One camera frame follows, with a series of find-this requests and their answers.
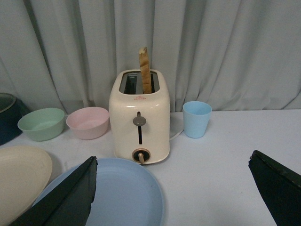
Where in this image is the grey curtain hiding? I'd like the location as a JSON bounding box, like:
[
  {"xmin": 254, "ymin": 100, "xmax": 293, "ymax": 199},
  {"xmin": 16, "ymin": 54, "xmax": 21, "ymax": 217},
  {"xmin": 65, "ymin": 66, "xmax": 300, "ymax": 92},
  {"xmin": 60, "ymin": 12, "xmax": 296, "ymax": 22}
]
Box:
[{"xmin": 0, "ymin": 0, "xmax": 301, "ymax": 113}]

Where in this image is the light blue cup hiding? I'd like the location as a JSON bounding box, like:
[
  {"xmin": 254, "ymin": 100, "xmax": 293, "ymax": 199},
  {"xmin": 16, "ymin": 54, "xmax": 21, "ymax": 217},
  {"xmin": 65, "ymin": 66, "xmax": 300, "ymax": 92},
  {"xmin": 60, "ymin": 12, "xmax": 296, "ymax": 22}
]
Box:
[{"xmin": 183, "ymin": 101, "xmax": 212, "ymax": 138}]

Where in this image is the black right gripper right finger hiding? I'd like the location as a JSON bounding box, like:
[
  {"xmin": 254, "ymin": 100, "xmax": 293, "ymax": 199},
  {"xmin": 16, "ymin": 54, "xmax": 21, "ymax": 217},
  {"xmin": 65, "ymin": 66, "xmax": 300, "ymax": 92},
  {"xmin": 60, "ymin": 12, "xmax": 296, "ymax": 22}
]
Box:
[{"xmin": 248, "ymin": 150, "xmax": 301, "ymax": 226}]

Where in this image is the white toaster cable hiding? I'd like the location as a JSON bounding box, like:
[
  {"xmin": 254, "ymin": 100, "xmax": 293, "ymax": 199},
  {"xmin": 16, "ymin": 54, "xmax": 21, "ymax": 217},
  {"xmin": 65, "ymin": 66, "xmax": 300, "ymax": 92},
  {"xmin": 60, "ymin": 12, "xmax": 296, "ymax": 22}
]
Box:
[{"xmin": 169, "ymin": 127, "xmax": 184, "ymax": 140}]

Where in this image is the cream plate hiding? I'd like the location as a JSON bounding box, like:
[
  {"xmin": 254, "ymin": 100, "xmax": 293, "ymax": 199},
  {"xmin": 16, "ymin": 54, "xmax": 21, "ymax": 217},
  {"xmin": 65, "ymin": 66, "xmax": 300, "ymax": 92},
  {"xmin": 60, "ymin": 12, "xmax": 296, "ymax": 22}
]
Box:
[{"xmin": 0, "ymin": 145, "xmax": 52, "ymax": 226}]

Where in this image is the bread slice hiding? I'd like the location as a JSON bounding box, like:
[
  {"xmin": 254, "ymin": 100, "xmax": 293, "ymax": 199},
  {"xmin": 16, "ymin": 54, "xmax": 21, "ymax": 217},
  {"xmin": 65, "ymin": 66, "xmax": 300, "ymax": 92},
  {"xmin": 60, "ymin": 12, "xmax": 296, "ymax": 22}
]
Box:
[{"xmin": 139, "ymin": 47, "xmax": 152, "ymax": 94}]

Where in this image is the cream toaster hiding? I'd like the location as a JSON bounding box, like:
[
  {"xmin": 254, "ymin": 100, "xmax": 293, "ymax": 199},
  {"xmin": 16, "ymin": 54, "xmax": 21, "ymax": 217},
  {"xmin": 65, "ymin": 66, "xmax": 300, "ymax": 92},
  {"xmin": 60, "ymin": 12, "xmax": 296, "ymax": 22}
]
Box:
[{"xmin": 109, "ymin": 70, "xmax": 170, "ymax": 164}]

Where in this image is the green bowl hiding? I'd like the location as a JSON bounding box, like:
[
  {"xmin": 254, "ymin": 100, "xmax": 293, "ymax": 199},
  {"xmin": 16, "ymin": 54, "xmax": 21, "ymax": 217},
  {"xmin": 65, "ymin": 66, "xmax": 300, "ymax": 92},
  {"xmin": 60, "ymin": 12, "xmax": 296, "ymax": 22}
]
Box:
[{"xmin": 17, "ymin": 108, "xmax": 65, "ymax": 141}]

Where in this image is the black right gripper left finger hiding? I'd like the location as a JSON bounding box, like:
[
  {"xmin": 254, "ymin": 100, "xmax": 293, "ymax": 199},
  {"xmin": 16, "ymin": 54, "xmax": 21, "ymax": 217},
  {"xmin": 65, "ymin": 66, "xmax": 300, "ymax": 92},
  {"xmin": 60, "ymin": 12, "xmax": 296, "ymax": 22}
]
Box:
[{"xmin": 10, "ymin": 156, "xmax": 97, "ymax": 226}]

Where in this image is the dark blue saucepan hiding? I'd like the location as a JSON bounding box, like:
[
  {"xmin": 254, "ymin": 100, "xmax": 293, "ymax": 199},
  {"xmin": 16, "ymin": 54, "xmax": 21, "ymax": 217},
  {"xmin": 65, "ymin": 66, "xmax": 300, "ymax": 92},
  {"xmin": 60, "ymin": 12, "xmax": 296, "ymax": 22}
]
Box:
[{"xmin": 0, "ymin": 93, "xmax": 30, "ymax": 145}]

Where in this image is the pink bowl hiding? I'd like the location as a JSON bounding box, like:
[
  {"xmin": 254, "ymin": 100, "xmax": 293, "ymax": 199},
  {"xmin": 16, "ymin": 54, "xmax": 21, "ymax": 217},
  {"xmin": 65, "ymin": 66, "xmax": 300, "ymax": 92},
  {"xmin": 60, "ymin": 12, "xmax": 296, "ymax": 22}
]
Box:
[{"xmin": 66, "ymin": 107, "xmax": 109, "ymax": 140}]

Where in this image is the light blue plate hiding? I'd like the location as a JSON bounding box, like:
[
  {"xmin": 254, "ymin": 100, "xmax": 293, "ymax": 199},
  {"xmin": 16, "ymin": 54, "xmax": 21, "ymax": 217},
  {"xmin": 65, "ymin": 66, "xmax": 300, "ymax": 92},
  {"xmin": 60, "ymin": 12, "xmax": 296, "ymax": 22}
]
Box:
[{"xmin": 37, "ymin": 158, "xmax": 164, "ymax": 226}]

